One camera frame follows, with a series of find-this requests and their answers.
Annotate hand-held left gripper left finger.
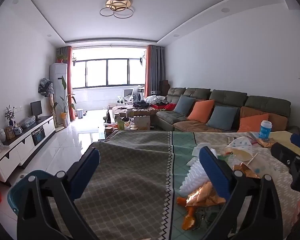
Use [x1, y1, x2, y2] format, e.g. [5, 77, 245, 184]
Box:
[17, 146, 101, 240]

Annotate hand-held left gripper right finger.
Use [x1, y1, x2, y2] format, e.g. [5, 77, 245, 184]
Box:
[199, 146, 283, 240]

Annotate white tissue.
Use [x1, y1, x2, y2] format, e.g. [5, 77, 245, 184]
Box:
[187, 142, 217, 167]

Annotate white blue-dotted paper cup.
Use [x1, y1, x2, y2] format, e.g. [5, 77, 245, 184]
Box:
[224, 136, 254, 161]

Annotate teal trash bin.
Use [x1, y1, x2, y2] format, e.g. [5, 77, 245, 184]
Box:
[7, 170, 43, 216]

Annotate yellow cloth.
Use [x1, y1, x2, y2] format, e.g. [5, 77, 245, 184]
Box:
[268, 131, 300, 153]

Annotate gold snack packet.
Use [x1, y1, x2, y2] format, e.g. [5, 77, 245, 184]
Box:
[254, 137, 276, 148]

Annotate crumpled gold wrapper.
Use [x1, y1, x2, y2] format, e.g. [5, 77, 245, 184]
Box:
[232, 162, 262, 180]
[184, 181, 227, 214]

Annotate white colourful-dotted paper cup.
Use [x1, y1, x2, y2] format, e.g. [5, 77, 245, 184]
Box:
[246, 152, 274, 179]

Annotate blue cup white lid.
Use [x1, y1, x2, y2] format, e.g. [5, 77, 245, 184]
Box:
[258, 120, 273, 141]

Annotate orange cushion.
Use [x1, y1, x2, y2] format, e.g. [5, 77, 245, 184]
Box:
[237, 113, 269, 133]
[187, 99, 216, 122]

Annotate patterned tablecloth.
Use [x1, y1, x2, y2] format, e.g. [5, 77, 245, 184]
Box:
[48, 130, 300, 240]

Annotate group of jars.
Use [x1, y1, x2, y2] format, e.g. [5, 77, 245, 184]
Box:
[104, 111, 140, 132]

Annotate blue-grey cushion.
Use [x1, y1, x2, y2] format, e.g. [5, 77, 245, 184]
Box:
[206, 105, 238, 131]
[173, 94, 196, 116]

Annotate tall leafy plant yellow pot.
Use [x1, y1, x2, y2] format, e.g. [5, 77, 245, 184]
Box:
[53, 76, 77, 128]

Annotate white TV cabinet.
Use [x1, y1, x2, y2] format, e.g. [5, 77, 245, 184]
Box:
[0, 115, 56, 187]

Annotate cardboard box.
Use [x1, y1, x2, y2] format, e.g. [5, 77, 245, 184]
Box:
[133, 115, 151, 131]

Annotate plastic wrapped bundle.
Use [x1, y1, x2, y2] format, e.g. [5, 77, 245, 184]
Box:
[23, 115, 36, 128]

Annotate green brown sofa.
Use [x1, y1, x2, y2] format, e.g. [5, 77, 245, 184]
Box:
[150, 87, 300, 135]

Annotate black monitor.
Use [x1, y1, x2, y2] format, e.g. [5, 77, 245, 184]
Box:
[30, 100, 43, 121]

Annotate white office chair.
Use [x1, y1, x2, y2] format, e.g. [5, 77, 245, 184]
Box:
[117, 88, 136, 105]

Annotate white standing air conditioner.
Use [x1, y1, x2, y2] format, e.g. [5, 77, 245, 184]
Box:
[49, 62, 71, 128]

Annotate fan with patterned cover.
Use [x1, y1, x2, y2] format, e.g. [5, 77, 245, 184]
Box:
[38, 78, 54, 98]

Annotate pile of clothes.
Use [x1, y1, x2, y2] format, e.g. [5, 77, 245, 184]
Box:
[133, 94, 168, 109]

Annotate plant in blue vase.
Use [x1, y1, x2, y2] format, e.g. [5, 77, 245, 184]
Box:
[4, 105, 16, 127]

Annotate large window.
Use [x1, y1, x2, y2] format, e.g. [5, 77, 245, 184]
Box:
[72, 58, 146, 90]

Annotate dark wooden cabinet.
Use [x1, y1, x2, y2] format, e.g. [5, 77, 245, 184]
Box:
[159, 80, 169, 97]

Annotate small green potted plant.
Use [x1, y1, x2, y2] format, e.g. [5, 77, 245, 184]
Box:
[55, 50, 68, 64]

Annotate wooden picture frame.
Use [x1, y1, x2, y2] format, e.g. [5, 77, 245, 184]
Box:
[5, 126, 16, 140]

